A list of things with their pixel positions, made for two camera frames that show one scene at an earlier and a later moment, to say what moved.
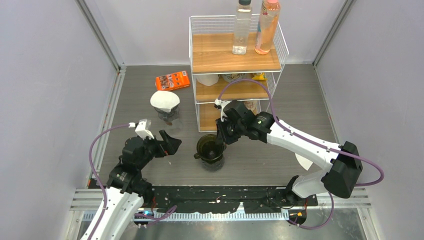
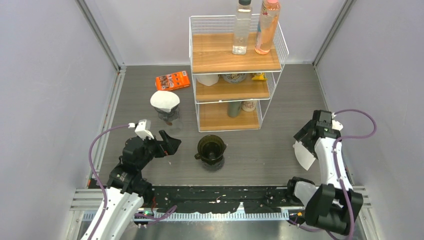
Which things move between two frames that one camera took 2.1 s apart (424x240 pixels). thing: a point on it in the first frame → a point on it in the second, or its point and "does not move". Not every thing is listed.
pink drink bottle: [267, 23] does not move
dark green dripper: [210, 149] does not move
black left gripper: [172, 145] does not move
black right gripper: [222, 135] → [299, 135]
